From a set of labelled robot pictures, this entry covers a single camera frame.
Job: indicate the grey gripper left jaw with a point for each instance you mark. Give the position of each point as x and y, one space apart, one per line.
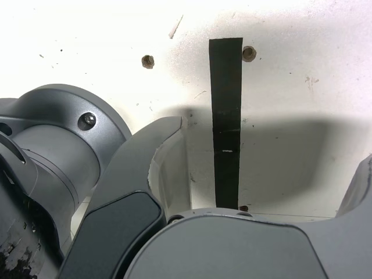
116 209

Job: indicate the black tape strip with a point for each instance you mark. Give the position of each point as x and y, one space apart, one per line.
226 116

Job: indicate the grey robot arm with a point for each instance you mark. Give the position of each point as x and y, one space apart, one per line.
58 151

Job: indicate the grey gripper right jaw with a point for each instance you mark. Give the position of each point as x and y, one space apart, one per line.
232 250

